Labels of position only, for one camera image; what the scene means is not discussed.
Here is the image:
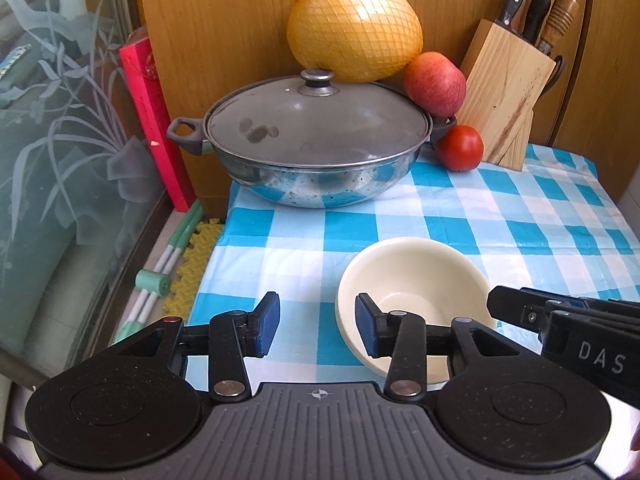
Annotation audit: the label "green white roller stick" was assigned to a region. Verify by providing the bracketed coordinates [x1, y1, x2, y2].
[114, 200, 206, 347]

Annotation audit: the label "glass pot lid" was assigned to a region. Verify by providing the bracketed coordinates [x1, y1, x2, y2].
[205, 69, 432, 167]

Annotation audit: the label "red tomato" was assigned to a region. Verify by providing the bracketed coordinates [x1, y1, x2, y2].
[438, 125, 485, 172]

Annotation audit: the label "blue white checkered tablecloth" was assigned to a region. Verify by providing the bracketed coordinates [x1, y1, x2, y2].
[187, 142, 640, 396]

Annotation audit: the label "cream bowl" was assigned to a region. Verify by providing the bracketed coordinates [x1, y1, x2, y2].
[336, 238, 499, 387]

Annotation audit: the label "black handle scissors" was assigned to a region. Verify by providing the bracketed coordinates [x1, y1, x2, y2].
[542, 55, 567, 96]

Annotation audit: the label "yellow wavy foam piece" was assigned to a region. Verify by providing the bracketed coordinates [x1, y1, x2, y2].
[170, 221, 227, 317]

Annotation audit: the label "frosted glass door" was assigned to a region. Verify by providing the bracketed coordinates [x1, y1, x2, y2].
[0, 0, 168, 361]

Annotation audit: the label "red apple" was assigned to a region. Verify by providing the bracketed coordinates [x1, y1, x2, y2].
[403, 52, 467, 117]

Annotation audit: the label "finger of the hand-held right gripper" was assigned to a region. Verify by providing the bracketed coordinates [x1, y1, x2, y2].
[112, 291, 281, 402]
[355, 293, 507, 400]

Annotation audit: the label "pomelo in yellow net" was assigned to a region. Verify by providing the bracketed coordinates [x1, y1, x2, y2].
[286, 0, 424, 83]

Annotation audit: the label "dark handle knife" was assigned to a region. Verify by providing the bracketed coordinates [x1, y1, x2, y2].
[522, 0, 552, 46]

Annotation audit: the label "steel pot with black handles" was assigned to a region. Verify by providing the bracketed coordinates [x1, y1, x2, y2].
[166, 110, 457, 209]

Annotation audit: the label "wooden knife block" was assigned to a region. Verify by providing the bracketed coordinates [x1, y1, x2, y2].
[457, 19, 557, 170]

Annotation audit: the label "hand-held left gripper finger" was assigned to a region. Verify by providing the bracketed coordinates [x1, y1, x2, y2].
[486, 285, 640, 335]

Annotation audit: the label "ribbed wooden handle knife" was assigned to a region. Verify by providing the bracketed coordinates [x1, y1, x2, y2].
[537, 0, 579, 57]

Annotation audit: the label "red box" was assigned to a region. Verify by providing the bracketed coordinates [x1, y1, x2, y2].
[118, 27, 198, 213]

